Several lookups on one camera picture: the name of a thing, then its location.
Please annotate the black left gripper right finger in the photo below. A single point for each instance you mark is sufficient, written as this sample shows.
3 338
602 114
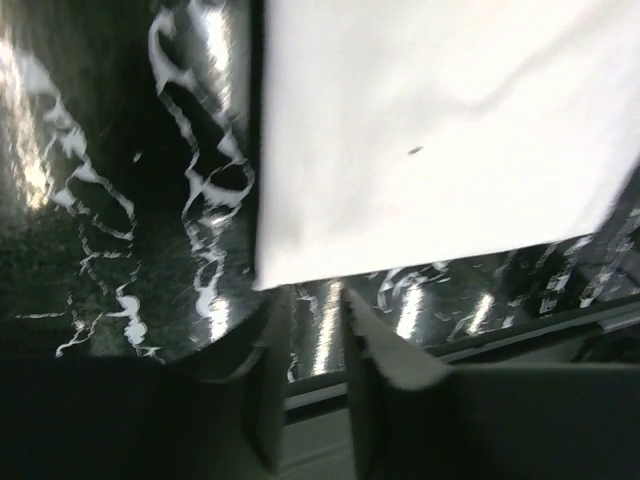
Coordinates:
414 416

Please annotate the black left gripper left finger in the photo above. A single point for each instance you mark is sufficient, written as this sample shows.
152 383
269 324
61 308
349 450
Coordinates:
216 414

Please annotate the white t-shirt with print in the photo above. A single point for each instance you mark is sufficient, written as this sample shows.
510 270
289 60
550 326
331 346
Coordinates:
399 133

